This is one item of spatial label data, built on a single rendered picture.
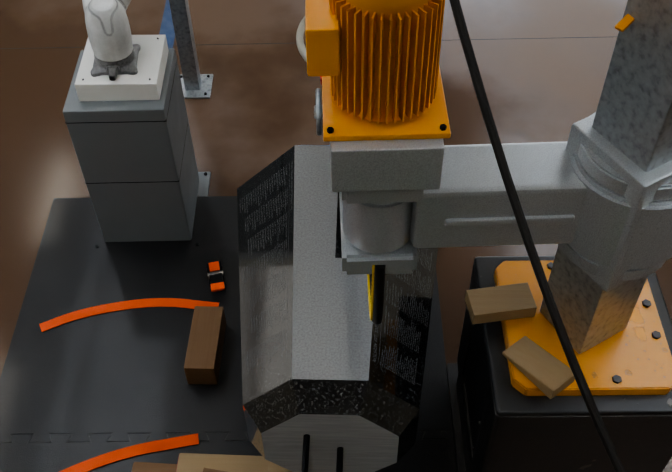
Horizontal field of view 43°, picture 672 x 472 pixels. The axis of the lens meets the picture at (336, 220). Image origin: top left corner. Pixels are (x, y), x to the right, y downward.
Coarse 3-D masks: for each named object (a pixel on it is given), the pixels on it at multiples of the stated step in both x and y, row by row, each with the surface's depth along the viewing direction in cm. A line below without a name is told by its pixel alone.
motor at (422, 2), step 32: (320, 0) 178; (352, 0) 168; (384, 0) 164; (416, 0) 165; (320, 32) 172; (352, 32) 174; (384, 32) 171; (416, 32) 170; (320, 64) 178; (352, 64) 180; (384, 64) 177; (416, 64) 179; (352, 96) 186; (384, 96) 184; (416, 96) 185; (352, 128) 188; (384, 128) 188; (416, 128) 188; (448, 128) 187
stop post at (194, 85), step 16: (176, 0) 421; (176, 16) 428; (176, 32) 435; (192, 32) 442; (192, 48) 443; (192, 64) 450; (192, 80) 458; (208, 80) 469; (192, 96) 460; (208, 96) 460
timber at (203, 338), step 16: (192, 320) 346; (208, 320) 346; (224, 320) 354; (192, 336) 341; (208, 336) 341; (192, 352) 336; (208, 352) 336; (192, 368) 331; (208, 368) 331; (208, 384) 340
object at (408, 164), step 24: (336, 144) 187; (360, 144) 187; (384, 144) 187; (408, 144) 187; (432, 144) 186; (336, 168) 189; (360, 168) 190; (384, 168) 190; (408, 168) 190; (432, 168) 190
